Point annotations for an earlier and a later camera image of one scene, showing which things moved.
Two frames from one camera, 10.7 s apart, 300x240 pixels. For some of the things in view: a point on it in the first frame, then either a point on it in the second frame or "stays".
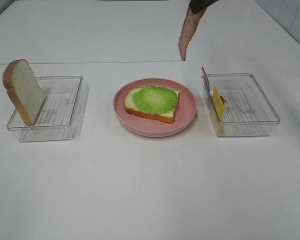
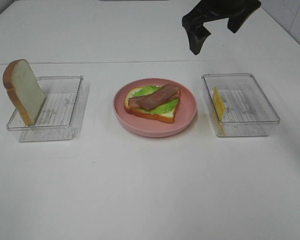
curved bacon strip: [195, 12] to [161, 95]
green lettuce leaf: [153, 100] stays
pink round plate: [185, 110] stays
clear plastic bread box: [59, 118] stays
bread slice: [167, 117] stays
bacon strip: [207, 83] to [133, 101]
